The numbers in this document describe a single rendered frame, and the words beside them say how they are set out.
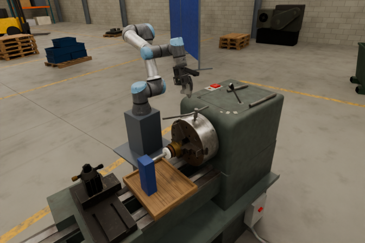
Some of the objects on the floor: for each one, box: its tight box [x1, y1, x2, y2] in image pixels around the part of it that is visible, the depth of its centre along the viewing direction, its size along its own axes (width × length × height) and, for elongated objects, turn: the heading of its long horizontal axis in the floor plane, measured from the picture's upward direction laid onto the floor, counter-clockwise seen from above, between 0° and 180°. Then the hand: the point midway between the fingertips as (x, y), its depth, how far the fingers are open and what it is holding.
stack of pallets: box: [0, 34, 40, 61], centre depth 830 cm, size 126×86×73 cm
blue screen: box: [162, 0, 213, 71], centre depth 755 cm, size 412×80×235 cm, turn 17°
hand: (189, 95), depth 137 cm, fingers closed
